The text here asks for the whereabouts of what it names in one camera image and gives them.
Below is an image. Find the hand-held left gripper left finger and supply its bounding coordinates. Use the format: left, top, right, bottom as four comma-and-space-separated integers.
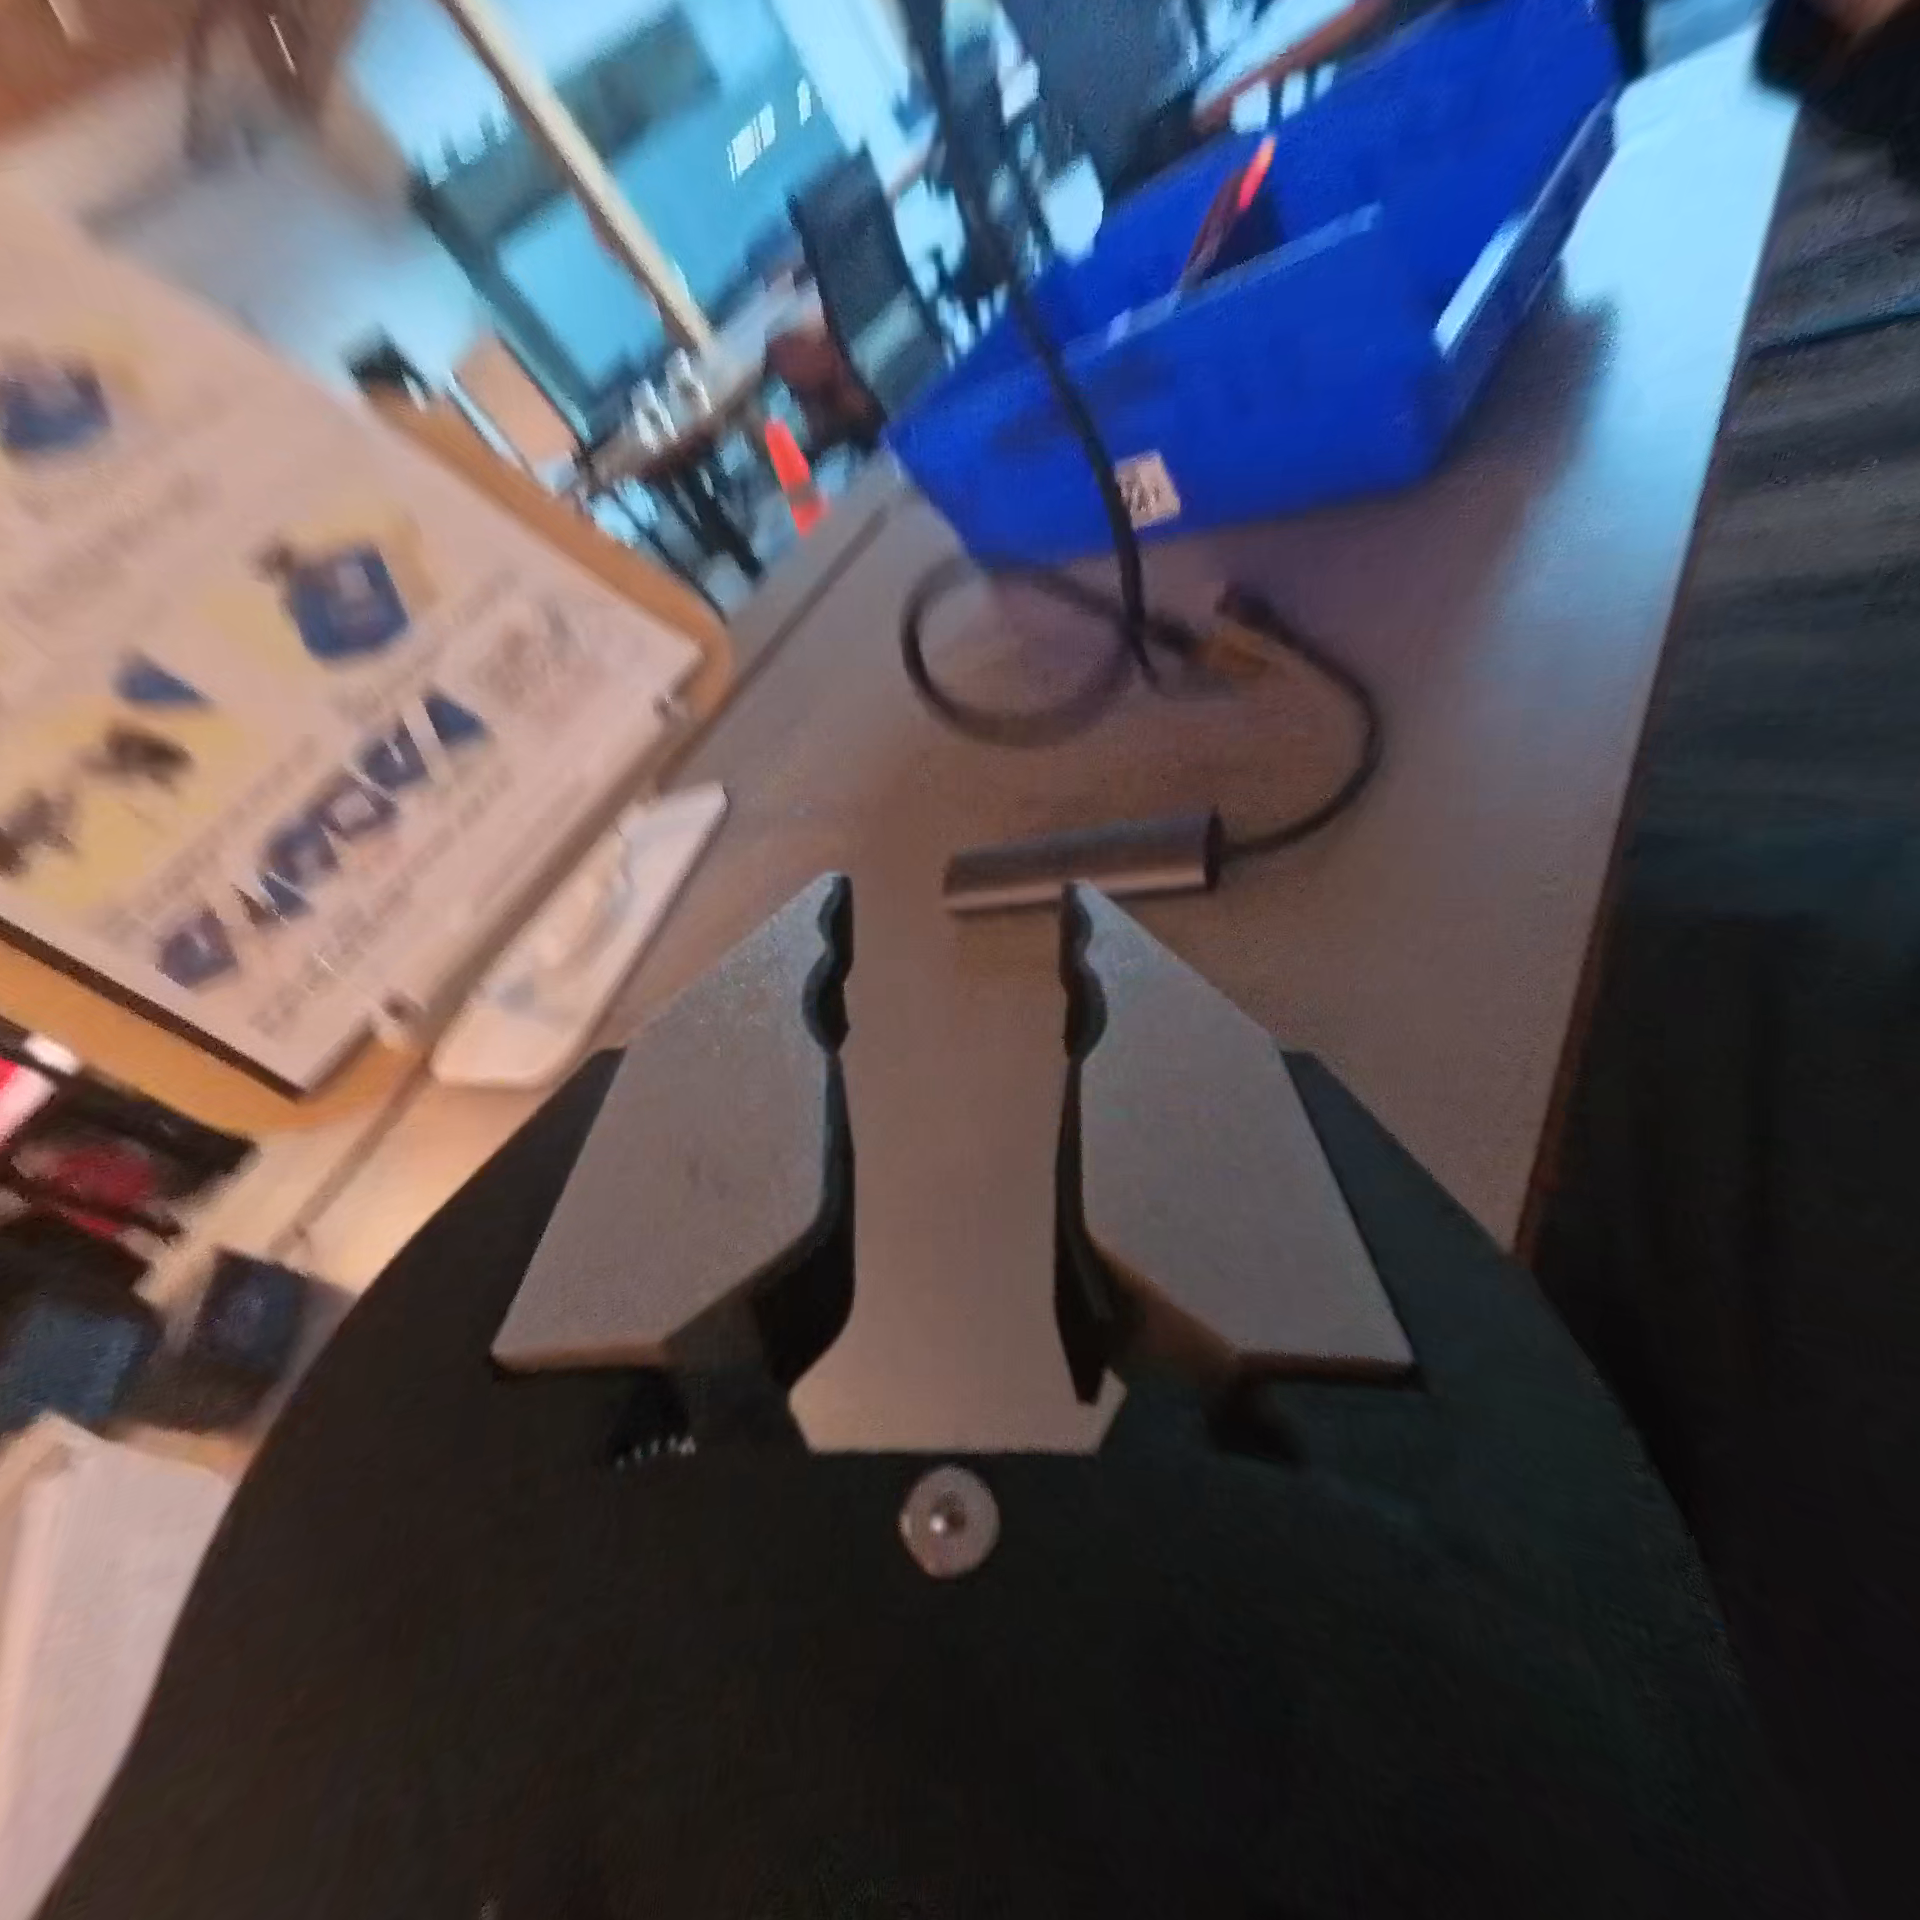
494, 872, 855, 1386

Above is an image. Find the blue plastic bin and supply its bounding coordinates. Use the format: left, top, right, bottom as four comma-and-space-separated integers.
885, 0, 1628, 569

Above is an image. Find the black braided cable gold plug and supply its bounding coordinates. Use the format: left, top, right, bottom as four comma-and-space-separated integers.
898, 151, 1278, 748

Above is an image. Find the white stand base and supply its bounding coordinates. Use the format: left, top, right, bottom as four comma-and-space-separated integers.
426, 781, 731, 1092

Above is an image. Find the black hub cable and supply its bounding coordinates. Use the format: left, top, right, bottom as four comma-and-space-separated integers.
1209, 586, 1383, 858

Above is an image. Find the small black display device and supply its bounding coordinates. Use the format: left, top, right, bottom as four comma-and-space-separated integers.
166, 1250, 324, 1426

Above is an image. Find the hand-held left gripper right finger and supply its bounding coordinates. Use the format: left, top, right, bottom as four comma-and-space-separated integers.
1053, 880, 1419, 1404

